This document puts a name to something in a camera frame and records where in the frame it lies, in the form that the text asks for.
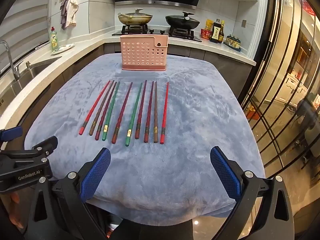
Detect green chopstick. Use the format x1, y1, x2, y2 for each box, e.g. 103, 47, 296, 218
102, 81, 121, 141
125, 82, 143, 147

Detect white patterned plate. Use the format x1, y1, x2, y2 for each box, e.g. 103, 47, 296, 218
51, 44, 75, 55

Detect dark red chopstick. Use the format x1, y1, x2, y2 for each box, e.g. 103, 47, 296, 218
95, 81, 117, 141
111, 82, 133, 144
135, 80, 147, 139
144, 81, 154, 143

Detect glass sliding door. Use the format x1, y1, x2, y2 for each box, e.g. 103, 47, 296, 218
237, 0, 320, 180

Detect steel sink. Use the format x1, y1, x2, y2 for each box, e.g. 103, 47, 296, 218
0, 56, 61, 103

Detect blue plush blanket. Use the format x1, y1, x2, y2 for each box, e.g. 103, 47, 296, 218
24, 53, 266, 225

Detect dark soy sauce bottle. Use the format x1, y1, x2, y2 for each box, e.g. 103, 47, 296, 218
210, 19, 225, 43

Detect person's left hand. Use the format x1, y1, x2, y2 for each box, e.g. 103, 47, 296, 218
9, 191, 24, 230

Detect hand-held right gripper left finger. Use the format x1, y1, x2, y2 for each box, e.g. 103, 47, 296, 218
24, 147, 111, 240

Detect pink perforated utensil holder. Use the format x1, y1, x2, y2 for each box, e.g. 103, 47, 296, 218
120, 35, 169, 71

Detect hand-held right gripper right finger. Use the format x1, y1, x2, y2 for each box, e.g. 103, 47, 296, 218
210, 146, 295, 240

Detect black gas stove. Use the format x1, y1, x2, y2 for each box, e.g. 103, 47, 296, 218
112, 26, 202, 43

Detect black wok with lid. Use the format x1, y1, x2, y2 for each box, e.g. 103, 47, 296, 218
165, 12, 201, 29

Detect chrome faucet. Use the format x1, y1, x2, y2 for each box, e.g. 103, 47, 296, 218
0, 41, 21, 81

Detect dark kitchen base cabinets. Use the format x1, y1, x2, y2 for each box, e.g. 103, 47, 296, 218
15, 42, 253, 140

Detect white stone countertop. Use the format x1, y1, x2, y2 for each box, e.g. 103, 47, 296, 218
0, 31, 257, 135

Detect green dish soap bottle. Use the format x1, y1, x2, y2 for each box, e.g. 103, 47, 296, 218
51, 27, 61, 51

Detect purple hanging cloth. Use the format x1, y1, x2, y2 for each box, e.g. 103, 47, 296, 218
60, 0, 69, 30

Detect white hanging cloth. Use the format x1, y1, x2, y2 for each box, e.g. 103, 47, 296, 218
65, 0, 79, 27

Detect spice jar rack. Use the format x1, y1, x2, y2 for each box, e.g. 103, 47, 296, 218
223, 35, 242, 52

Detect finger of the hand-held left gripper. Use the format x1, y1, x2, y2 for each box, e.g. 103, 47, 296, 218
32, 136, 58, 157
0, 127, 22, 143

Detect beige wok with lid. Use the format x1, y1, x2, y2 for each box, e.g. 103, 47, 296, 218
118, 8, 153, 26

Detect white window blind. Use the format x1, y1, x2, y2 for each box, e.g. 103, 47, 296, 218
0, 0, 54, 63

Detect brown chopstick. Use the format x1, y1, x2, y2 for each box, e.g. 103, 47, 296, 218
153, 81, 159, 144
89, 80, 115, 136

